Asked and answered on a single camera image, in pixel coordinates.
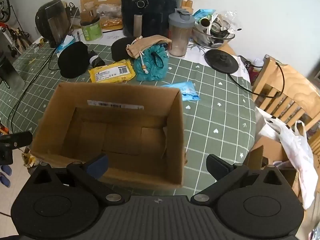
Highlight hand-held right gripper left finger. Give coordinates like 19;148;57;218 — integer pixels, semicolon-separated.
30;154;125;205

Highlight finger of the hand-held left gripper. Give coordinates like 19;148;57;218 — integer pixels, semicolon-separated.
0;131;33;150

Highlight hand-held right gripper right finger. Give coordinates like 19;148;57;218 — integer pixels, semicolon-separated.
190;154;290;204

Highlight brown cardboard box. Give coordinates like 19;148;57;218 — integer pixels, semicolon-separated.
29;81;188;188

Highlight blue tissue packet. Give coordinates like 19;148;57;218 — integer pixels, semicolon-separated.
160;81;200;102

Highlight yellow wet wipes pack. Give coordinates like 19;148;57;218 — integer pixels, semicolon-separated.
89;59;136;83

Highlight black cap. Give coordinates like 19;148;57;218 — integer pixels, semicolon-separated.
57;41;91;79

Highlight small black roll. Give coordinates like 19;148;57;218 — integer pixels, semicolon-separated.
88;50;106;67

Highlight teal bath loofah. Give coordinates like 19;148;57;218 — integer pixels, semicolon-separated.
134;44;169;82

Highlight beige drawstring bag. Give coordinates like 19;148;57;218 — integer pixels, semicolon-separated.
126;35;172;74

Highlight blue slippers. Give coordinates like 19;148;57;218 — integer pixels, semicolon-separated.
0;165;12;188

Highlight cardboard carton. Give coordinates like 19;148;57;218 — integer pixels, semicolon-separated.
246;137;300;198

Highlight white plastic bag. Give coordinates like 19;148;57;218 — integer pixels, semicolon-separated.
255;106;319;210

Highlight bunch of keys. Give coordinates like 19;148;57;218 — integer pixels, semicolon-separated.
31;40;46;53

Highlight red bottle white cap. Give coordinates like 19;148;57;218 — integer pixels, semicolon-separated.
250;59;265;85

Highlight blue white tissue pack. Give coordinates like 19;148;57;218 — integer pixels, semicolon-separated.
55;35;75;57

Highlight black round kettle base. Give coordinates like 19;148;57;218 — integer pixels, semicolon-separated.
204;49;239;74

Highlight black power adapter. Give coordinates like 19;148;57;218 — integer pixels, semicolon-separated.
239;55;253;68

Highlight wooden slatted chair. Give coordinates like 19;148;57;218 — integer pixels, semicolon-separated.
251;54;320;155

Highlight black electric kettle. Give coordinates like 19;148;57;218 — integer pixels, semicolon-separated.
34;0;72;48

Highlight glass bowl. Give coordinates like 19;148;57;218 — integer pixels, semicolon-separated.
192;20;237;49

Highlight green label jar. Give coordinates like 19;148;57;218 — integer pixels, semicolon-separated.
80;19;103;42

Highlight bicycle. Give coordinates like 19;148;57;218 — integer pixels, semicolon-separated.
0;0;11;23

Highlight grey lid shaker bottle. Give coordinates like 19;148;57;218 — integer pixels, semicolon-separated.
168;9;196;57

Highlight clear bag of snacks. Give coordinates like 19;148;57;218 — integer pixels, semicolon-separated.
96;4;123;28

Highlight crumpled clear plastic bag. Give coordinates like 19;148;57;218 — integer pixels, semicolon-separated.
220;10;242;31

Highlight teal packet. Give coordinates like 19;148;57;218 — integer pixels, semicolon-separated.
194;9;216;22

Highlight black air fryer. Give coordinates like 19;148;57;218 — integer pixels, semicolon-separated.
120;0;184;38

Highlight thin black cables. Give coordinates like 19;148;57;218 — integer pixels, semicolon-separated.
7;47;57;136

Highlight black kettle base cable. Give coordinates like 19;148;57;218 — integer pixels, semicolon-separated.
229;61;286;99

